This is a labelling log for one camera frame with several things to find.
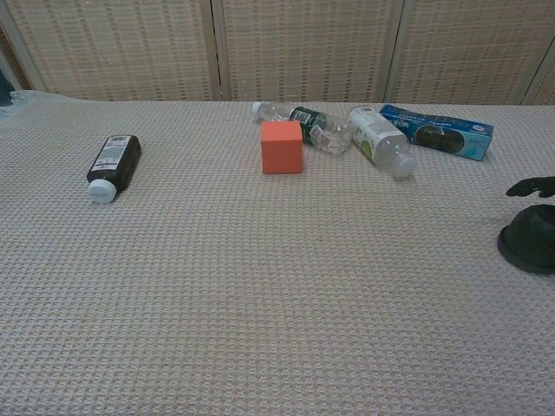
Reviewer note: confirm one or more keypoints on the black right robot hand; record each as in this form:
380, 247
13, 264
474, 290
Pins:
531, 187

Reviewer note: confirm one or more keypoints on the black rounded plastic part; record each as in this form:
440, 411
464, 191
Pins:
531, 238

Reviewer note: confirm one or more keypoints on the blue cookie box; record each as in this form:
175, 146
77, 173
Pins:
438, 130

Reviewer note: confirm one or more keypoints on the clear bottle with white label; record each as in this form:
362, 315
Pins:
378, 136

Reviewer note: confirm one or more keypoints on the clear bottle with green label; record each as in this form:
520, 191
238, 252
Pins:
318, 128

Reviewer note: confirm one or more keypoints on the orange cube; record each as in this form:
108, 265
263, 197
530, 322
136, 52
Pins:
282, 149

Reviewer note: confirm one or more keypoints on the woven folding screen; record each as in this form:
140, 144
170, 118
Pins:
303, 47

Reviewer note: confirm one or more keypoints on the beige waffle tablecloth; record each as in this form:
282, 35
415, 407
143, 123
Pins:
243, 281

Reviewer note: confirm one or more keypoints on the dark bottle with white cap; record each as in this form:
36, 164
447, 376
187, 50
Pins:
113, 160

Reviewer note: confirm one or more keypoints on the dark blue furniture piece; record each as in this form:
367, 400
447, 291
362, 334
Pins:
2, 89

